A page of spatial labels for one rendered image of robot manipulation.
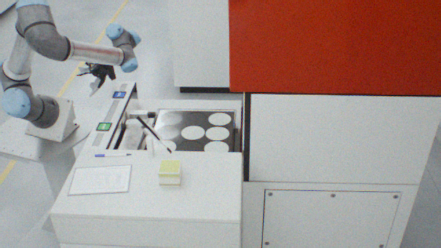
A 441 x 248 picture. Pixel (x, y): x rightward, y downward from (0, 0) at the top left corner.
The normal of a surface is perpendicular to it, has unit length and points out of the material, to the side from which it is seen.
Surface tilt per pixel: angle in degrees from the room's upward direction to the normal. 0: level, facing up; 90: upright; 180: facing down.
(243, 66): 90
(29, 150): 0
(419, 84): 90
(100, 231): 90
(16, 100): 52
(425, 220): 0
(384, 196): 90
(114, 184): 0
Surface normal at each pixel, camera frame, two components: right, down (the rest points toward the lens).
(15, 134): -0.02, -0.83
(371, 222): -0.06, 0.56
